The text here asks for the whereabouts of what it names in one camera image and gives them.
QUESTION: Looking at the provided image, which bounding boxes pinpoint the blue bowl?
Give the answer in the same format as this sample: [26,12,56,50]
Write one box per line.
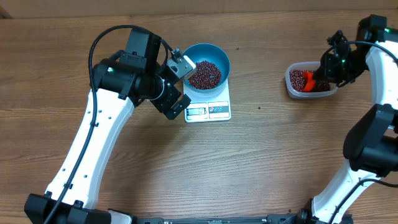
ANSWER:
[183,43,231,93]

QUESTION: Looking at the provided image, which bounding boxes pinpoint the clear plastic container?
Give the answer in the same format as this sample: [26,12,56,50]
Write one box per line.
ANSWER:
[284,61,339,100]

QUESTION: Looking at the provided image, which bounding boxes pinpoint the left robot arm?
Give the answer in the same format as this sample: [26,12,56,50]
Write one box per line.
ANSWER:
[24,26,196,223]

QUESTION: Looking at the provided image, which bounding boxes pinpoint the red beans in container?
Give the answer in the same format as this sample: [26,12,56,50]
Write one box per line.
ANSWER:
[289,70,331,93]

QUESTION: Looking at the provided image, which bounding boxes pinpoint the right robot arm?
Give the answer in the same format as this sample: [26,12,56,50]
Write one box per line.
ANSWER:
[286,14,397,223]

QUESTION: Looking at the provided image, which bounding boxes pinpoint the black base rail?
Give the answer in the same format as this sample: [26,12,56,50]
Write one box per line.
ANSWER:
[108,203,354,224]

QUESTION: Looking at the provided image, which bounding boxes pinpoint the white kitchen scale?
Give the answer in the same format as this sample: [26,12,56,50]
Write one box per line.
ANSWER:
[183,79,232,123]

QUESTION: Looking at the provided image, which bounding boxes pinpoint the red beans in bowl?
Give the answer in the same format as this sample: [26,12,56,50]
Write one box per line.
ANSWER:
[188,60,222,90]

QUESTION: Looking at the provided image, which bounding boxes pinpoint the red scoop with blue handle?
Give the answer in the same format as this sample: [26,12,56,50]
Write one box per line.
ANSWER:
[302,71,317,92]

